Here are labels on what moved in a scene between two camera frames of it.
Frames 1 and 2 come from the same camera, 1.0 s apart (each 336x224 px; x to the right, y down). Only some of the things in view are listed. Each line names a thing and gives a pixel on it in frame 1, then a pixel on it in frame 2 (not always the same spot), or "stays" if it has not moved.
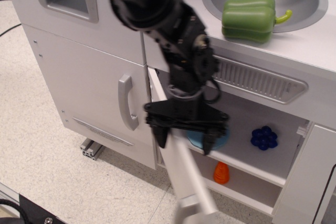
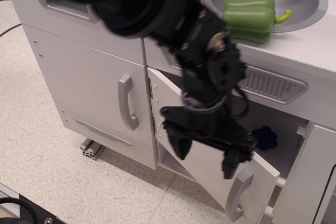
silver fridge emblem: (104, 132) stays
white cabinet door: (157, 93) → (207, 163)
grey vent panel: (271, 85) stays
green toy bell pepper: (250, 19) stays
